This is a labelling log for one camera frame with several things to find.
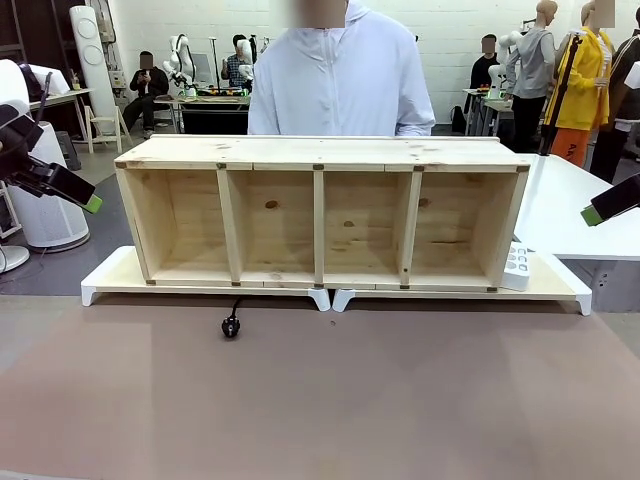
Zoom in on background grey metal table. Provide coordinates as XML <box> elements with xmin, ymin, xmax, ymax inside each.
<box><xmin>462</xmin><ymin>87</ymin><xmax>516</xmax><ymax>139</ymax></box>

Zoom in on white power strip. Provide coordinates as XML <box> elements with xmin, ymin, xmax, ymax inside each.
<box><xmin>499</xmin><ymin>239</ymin><xmax>536</xmax><ymax>292</ymax></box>

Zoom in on wooden riser with white legs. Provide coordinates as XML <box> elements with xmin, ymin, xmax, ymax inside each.
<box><xmin>80</xmin><ymin>245</ymin><xmax>334</xmax><ymax>312</ymax></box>
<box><xmin>332</xmin><ymin>252</ymin><xmax>594</xmax><ymax>317</ymax></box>

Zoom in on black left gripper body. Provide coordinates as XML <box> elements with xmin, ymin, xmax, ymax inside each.
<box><xmin>0</xmin><ymin>117</ymin><xmax>54</xmax><ymax>197</ymax></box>

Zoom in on small wooden step stool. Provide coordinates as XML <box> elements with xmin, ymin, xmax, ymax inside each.
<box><xmin>82</xmin><ymin>104</ymin><xmax>127</xmax><ymax>154</ymax></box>

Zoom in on small grey bin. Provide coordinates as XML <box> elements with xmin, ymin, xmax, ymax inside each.
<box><xmin>54</xmin><ymin>130</ymin><xmax>81</xmax><ymax>171</ymax></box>

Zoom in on light wooden side desk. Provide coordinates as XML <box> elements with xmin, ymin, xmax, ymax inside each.
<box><xmin>29</xmin><ymin>87</ymin><xmax>96</xmax><ymax>141</ymax></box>

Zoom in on mannequin in brown jacket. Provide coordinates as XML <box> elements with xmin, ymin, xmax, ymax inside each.
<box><xmin>589</xmin><ymin>34</ymin><xmax>640</xmax><ymax>184</ymax></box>

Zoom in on seated person in black clothes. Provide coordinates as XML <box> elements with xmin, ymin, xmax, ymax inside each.
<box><xmin>122</xmin><ymin>50</ymin><xmax>170</xmax><ymax>134</ymax></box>

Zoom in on white side table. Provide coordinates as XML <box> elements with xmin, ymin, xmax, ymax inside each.
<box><xmin>512</xmin><ymin>153</ymin><xmax>640</xmax><ymax>262</ymax></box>

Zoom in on black tripod stand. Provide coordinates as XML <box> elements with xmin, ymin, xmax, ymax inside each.
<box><xmin>539</xmin><ymin>29</ymin><xmax>586</xmax><ymax>156</ymax></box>

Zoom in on white round fan base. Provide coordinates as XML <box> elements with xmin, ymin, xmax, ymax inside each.
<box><xmin>0</xmin><ymin>244</ymin><xmax>31</xmax><ymax>274</ymax></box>

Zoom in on mannequin in yellow jacket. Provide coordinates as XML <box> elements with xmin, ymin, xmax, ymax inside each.
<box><xmin>542</xmin><ymin>0</ymin><xmax>614</xmax><ymax>161</ymax></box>

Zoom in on background wooden work table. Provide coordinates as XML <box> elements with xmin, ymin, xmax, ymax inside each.
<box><xmin>154</xmin><ymin>92</ymin><xmax>251</xmax><ymax>135</ymax></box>

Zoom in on person in plaid shirt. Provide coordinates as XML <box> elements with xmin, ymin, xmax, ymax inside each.
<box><xmin>220</xmin><ymin>34</ymin><xmax>256</xmax><ymax>94</ymax></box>

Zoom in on black power plug cable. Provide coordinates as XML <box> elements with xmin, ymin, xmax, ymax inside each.
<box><xmin>220</xmin><ymin>295</ymin><xmax>250</xmax><ymax>342</ymax></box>

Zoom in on mannequin in grey hoodie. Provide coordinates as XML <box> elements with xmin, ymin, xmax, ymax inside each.
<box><xmin>505</xmin><ymin>0</ymin><xmax>557</xmax><ymax>154</ymax></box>

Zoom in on white cylindrical air purifier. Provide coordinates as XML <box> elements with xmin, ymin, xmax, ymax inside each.
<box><xmin>0</xmin><ymin>122</ymin><xmax>91</xmax><ymax>251</ymax></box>

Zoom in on person in white hoodie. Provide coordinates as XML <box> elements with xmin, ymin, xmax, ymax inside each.
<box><xmin>247</xmin><ymin>0</ymin><xmax>437</xmax><ymax>137</ymax></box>

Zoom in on person in black sweater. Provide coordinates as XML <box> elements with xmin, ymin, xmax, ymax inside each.
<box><xmin>469</xmin><ymin>34</ymin><xmax>501</xmax><ymax>96</ymax></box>

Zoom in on tall white tower air conditioner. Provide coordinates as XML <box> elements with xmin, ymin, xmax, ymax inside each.
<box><xmin>68</xmin><ymin>4</ymin><xmax>117</xmax><ymax>136</ymax></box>

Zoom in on four-compartment pine wood shelf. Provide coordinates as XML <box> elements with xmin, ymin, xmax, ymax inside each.
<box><xmin>113</xmin><ymin>133</ymin><xmax>531</xmax><ymax>294</ymax></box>

